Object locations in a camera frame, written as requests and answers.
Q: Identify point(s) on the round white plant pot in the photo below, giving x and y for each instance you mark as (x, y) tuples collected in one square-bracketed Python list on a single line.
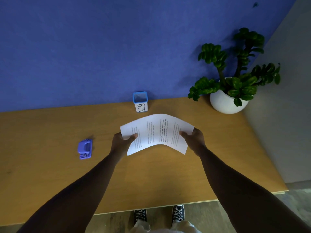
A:
[(223, 105)]

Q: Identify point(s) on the person's right hand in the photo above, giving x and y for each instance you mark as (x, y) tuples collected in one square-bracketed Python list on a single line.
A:
[(196, 143)]

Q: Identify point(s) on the person's left forearm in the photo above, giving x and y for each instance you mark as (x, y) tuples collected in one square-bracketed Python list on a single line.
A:
[(77, 196)]

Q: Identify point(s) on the blue and white square bin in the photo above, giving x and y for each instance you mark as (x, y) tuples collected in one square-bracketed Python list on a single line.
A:
[(141, 107)]

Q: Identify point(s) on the person's black sneaker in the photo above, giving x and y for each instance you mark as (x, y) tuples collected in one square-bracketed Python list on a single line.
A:
[(178, 212), (140, 214)]

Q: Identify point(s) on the cream trousers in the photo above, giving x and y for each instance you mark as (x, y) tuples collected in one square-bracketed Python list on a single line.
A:
[(184, 228)]

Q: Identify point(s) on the white printed paper sheet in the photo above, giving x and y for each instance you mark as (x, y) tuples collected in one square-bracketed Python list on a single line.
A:
[(155, 128)]

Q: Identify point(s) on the person's right black sneaker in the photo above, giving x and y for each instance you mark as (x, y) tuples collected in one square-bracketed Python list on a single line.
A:
[(178, 212)]

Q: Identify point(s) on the person's left hand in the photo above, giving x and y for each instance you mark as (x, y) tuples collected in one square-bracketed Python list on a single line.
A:
[(119, 146)]

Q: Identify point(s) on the purple hole punch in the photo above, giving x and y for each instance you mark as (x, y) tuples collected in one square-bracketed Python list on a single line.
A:
[(84, 149)]

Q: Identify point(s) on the person's right forearm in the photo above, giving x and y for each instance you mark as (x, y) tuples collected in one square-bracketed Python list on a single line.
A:
[(243, 194)]

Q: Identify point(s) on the person's left black sneaker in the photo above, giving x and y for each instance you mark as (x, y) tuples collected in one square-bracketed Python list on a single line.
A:
[(140, 214)]

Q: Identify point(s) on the green leafy plant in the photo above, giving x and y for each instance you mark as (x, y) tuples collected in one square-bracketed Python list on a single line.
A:
[(237, 83)]

